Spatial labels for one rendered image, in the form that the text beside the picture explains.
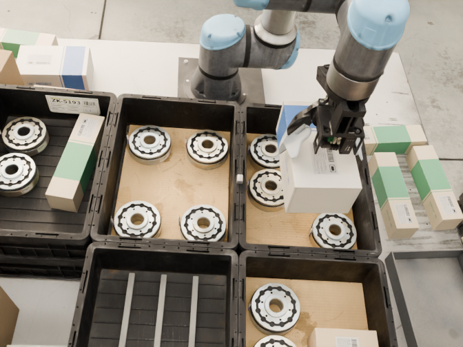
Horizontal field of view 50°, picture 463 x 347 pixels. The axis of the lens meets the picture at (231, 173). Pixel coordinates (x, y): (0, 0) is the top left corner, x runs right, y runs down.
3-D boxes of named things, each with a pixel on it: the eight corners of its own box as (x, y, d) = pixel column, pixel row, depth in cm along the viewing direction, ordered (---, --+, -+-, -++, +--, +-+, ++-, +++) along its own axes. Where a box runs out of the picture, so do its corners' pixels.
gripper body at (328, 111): (311, 156, 83) (330, 109, 73) (305, 116, 88) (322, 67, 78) (356, 158, 84) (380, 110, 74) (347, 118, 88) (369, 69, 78)
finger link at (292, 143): (270, 167, 88) (309, 142, 82) (267, 141, 91) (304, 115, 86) (282, 173, 90) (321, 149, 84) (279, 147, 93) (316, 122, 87)
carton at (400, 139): (412, 137, 152) (420, 124, 147) (419, 153, 148) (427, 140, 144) (337, 140, 148) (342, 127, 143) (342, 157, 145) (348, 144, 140)
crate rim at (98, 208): (118, 99, 123) (118, 92, 121) (239, 108, 125) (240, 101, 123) (89, 246, 100) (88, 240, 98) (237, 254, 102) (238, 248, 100)
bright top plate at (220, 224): (184, 202, 114) (184, 201, 113) (228, 208, 114) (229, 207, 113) (176, 242, 108) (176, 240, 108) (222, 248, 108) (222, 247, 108)
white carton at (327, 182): (275, 129, 104) (283, 100, 96) (331, 131, 105) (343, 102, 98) (285, 213, 93) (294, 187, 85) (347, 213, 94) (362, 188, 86)
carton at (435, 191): (404, 158, 147) (413, 146, 142) (424, 157, 148) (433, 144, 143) (433, 230, 134) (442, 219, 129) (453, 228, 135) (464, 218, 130)
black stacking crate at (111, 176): (122, 124, 131) (118, 94, 121) (235, 132, 133) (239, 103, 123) (97, 264, 108) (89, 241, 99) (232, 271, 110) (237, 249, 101)
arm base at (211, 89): (189, 70, 153) (191, 44, 145) (238, 72, 155) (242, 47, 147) (191, 105, 144) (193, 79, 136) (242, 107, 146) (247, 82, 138)
